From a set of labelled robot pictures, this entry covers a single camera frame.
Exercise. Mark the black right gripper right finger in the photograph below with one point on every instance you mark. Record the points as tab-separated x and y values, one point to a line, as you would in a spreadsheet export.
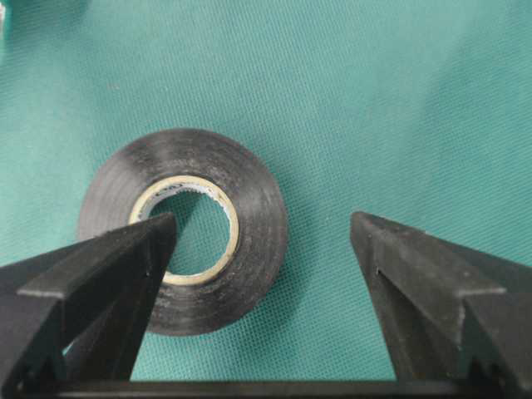
444	309

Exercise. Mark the black tape roll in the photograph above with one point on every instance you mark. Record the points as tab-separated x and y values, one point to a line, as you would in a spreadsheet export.
157	166

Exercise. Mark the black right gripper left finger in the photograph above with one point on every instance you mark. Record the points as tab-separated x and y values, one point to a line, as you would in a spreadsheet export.
79	313

